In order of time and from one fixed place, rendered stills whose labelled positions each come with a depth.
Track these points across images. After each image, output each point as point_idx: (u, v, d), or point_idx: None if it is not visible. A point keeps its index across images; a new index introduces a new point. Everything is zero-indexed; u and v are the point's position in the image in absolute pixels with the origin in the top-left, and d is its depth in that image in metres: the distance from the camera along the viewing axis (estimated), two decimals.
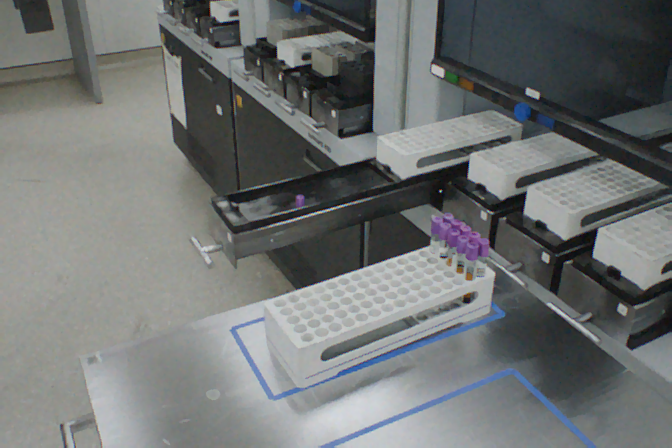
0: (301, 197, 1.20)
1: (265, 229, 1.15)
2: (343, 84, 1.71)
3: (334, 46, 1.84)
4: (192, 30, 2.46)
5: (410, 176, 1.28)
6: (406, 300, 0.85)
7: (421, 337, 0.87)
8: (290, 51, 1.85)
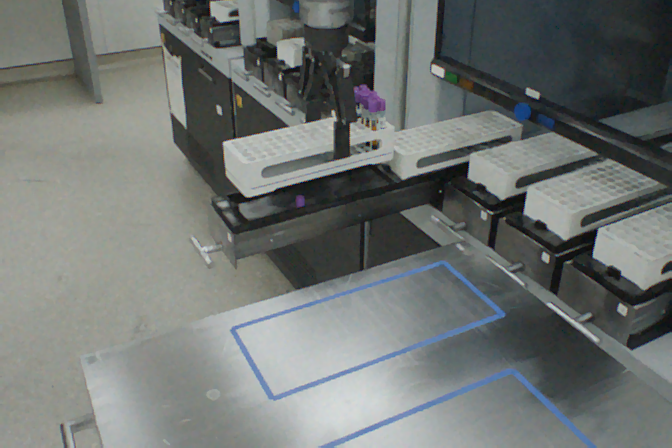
0: (301, 197, 1.20)
1: (265, 229, 1.15)
2: None
3: None
4: (192, 30, 2.46)
5: (410, 176, 1.28)
6: (326, 142, 1.18)
7: (338, 171, 1.20)
8: (290, 51, 1.85)
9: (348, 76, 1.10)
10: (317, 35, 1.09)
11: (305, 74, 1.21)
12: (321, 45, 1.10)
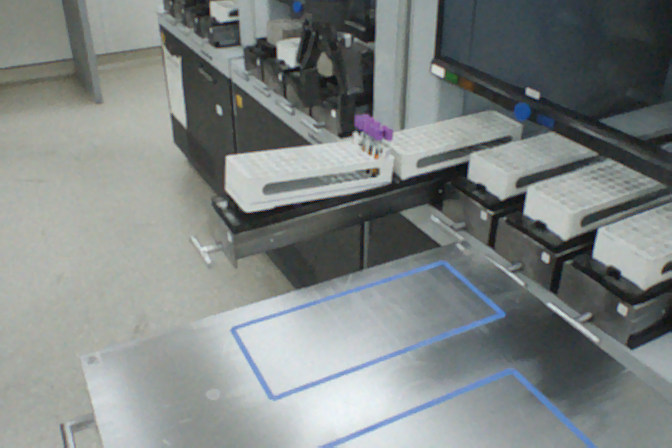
0: None
1: (265, 229, 1.15)
2: None
3: None
4: (192, 30, 2.46)
5: (410, 176, 1.28)
6: (327, 165, 1.20)
7: (337, 195, 1.21)
8: (290, 51, 1.85)
9: (350, 46, 1.08)
10: (318, 7, 1.07)
11: (303, 45, 1.19)
12: (322, 17, 1.07)
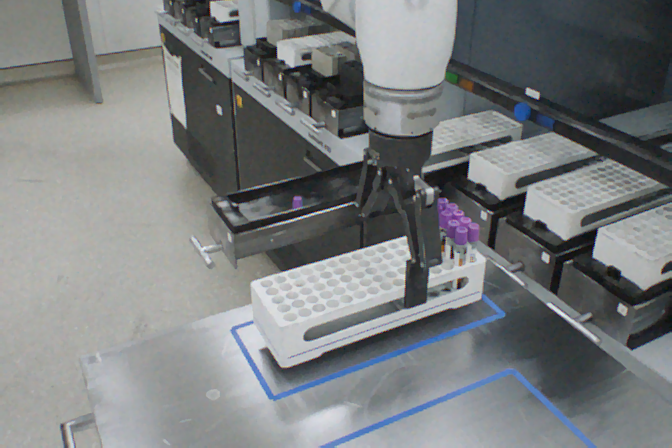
0: (298, 198, 1.20)
1: (265, 229, 1.15)
2: (343, 84, 1.71)
3: (334, 46, 1.84)
4: (192, 30, 2.46)
5: None
6: (393, 284, 0.85)
7: (409, 321, 0.86)
8: (290, 51, 1.85)
9: (432, 204, 0.77)
10: (389, 146, 0.76)
11: (366, 184, 0.88)
12: (394, 159, 0.77)
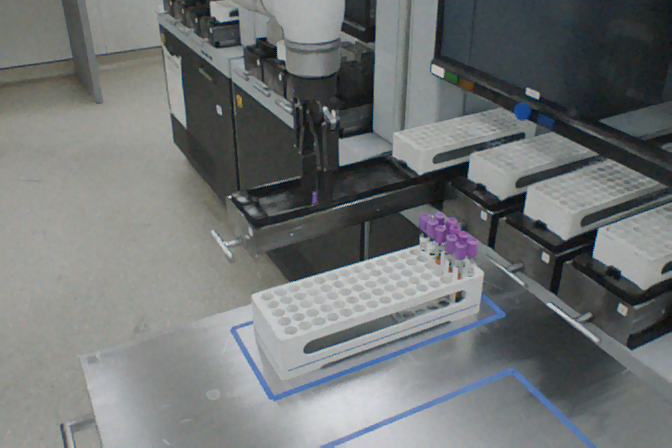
0: (317, 193, 1.22)
1: (285, 223, 1.16)
2: (343, 84, 1.71)
3: None
4: (192, 30, 2.46)
5: (426, 172, 1.30)
6: (392, 297, 0.86)
7: (407, 334, 0.88)
8: None
9: (296, 106, 1.19)
10: None
11: (333, 143, 1.13)
12: None
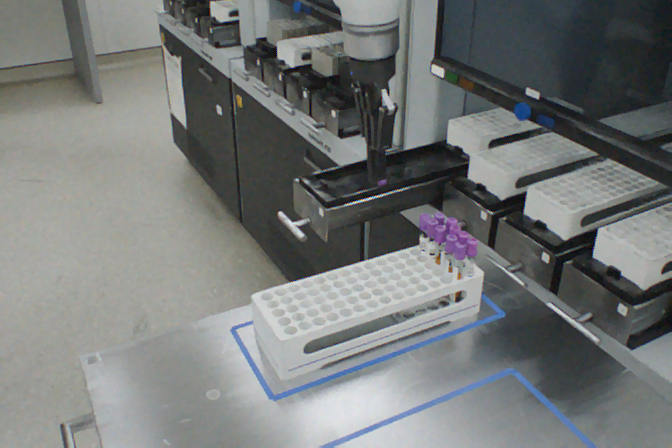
0: (383, 179, 1.26)
1: (354, 204, 1.22)
2: (343, 84, 1.71)
3: (334, 46, 1.84)
4: (192, 30, 2.46)
5: None
6: (392, 297, 0.86)
7: (407, 334, 0.88)
8: (290, 51, 1.85)
9: (357, 93, 1.17)
10: None
11: (389, 124, 1.12)
12: None
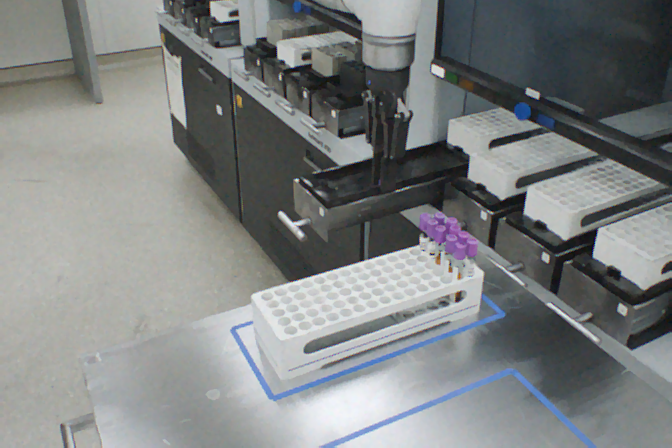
0: None
1: (354, 204, 1.22)
2: (343, 84, 1.71)
3: (334, 46, 1.84)
4: (192, 30, 2.46)
5: None
6: (392, 297, 0.86)
7: (407, 334, 0.88)
8: (290, 51, 1.85)
9: (367, 101, 1.24)
10: None
11: (402, 133, 1.18)
12: None
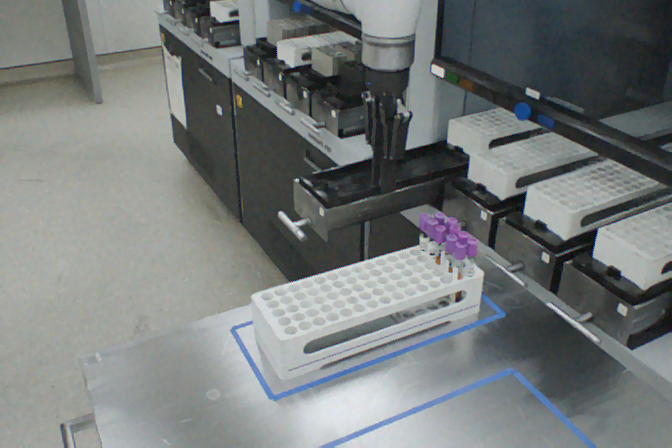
0: None
1: (354, 204, 1.22)
2: (343, 84, 1.71)
3: (334, 46, 1.84)
4: (192, 30, 2.46)
5: None
6: (392, 297, 0.86)
7: (407, 334, 0.88)
8: (290, 51, 1.85)
9: (367, 102, 1.24)
10: None
11: (402, 134, 1.18)
12: None
